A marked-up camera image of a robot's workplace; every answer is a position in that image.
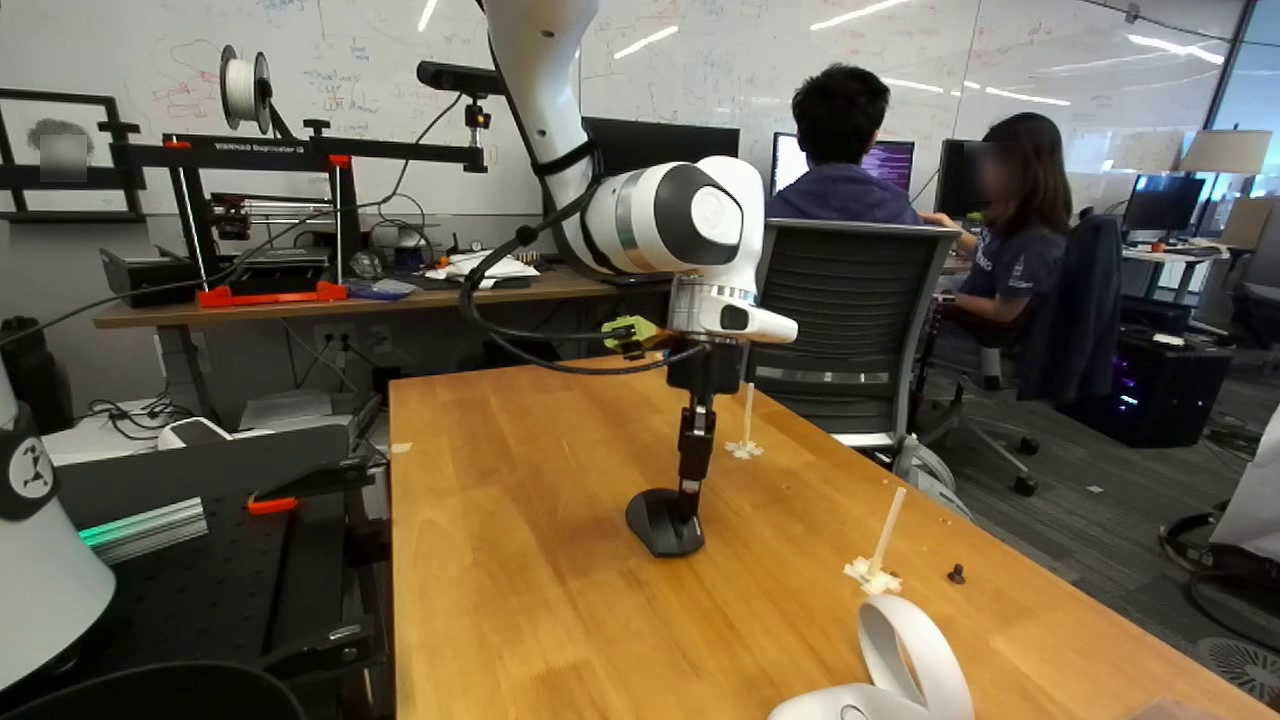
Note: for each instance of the black red printer frame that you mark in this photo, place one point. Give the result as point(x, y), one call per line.
point(267, 220)

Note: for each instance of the grey striped office chair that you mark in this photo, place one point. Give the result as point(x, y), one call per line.
point(854, 314)

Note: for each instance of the white filament spool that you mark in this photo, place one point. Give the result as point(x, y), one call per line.
point(245, 84)

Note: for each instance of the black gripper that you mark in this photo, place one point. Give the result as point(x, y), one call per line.
point(705, 365)

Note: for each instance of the person in dark blue top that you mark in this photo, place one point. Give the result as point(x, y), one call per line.
point(1023, 262)

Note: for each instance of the black monitor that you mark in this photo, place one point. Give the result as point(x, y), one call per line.
point(662, 146)

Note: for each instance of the purple lit monitor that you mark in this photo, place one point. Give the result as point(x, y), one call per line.
point(891, 163)

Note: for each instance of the black side cart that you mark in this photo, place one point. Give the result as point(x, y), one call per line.
point(242, 584)

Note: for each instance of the small black screw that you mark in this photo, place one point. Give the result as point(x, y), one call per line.
point(958, 573)

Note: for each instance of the green rod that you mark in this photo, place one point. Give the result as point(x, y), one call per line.
point(143, 528)

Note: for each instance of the white VR controller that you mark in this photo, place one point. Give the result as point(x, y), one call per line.
point(904, 660)

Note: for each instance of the wooden workbench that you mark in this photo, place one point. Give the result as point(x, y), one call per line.
point(360, 306)

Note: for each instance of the black computer mouse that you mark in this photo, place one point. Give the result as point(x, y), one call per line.
point(662, 523)

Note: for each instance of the black framed picture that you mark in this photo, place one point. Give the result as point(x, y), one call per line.
point(54, 140)

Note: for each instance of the black computer tower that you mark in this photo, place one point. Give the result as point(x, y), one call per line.
point(1174, 384)

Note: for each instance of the black camera on stand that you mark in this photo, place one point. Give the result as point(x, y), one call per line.
point(460, 77)

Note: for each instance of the white cone-shaped object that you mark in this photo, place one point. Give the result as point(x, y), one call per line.
point(40, 573)

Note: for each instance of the black box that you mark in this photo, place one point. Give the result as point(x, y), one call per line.
point(148, 279)

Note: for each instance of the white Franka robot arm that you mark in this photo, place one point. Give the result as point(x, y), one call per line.
point(652, 220)

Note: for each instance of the person in purple shirt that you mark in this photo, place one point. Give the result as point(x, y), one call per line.
point(842, 146)

